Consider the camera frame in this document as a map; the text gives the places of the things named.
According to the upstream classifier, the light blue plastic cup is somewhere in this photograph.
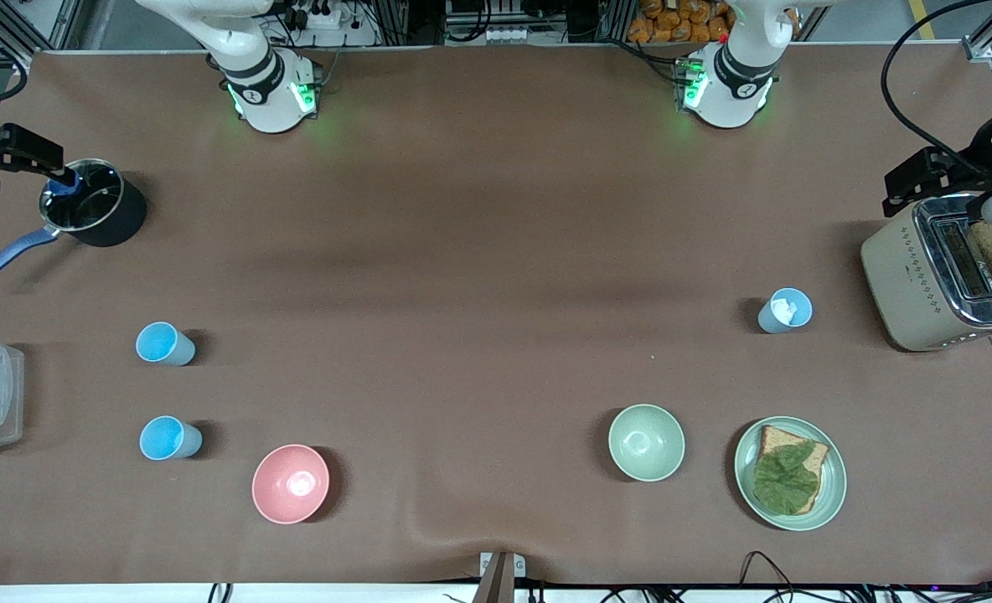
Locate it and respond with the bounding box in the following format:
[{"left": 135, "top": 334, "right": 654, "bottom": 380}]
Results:
[
  {"left": 757, "top": 287, "right": 814, "bottom": 334},
  {"left": 139, "top": 415, "right": 204, "bottom": 461},
  {"left": 135, "top": 322, "right": 197, "bottom": 367}
]

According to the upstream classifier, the beige and chrome toaster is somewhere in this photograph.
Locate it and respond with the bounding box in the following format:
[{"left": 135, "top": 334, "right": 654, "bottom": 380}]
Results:
[{"left": 860, "top": 194, "right": 992, "bottom": 353}]

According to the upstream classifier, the bag of orange buns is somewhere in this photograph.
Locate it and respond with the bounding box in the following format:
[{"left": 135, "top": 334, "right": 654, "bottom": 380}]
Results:
[{"left": 628, "top": 0, "right": 731, "bottom": 44}]

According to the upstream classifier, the pale green plate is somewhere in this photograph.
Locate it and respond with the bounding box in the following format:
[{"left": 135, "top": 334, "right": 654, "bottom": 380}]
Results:
[{"left": 733, "top": 416, "right": 848, "bottom": 532}]

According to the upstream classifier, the green lettuce leaf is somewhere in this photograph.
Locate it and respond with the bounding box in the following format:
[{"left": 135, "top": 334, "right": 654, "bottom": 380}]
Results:
[{"left": 752, "top": 442, "right": 821, "bottom": 513}]

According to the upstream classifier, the white power strip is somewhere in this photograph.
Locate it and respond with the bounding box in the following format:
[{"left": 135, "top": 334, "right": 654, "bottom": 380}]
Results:
[{"left": 285, "top": 0, "right": 377, "bottom": 49}]

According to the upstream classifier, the pale green bowl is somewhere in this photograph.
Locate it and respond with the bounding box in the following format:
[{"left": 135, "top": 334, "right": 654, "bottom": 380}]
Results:
[{"left": 607, "top": 404, "right": 686, "bottom": 483}]

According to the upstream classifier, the pink bowl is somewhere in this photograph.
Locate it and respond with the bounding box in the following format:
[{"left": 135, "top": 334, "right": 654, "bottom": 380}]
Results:
[{"left": 251, "top": 444, "right": 331, "bottom": 526}]

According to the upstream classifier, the black pot with blue handle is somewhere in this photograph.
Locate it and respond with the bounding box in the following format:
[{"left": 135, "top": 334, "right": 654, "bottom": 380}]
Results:
[{"left": 0, "top": 157, "right": 148, "bottom": 288}]

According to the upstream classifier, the thin black cable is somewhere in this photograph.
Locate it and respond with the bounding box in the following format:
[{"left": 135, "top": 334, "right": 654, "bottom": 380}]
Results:
[{"left": 739, "top": 550, "right": 798, "bottom": 603}]

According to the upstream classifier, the grey metal camera mount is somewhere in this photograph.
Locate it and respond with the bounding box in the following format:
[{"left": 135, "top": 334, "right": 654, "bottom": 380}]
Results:
[{"left": 473, "top": 550, "right": 527, "bottom": 603}]

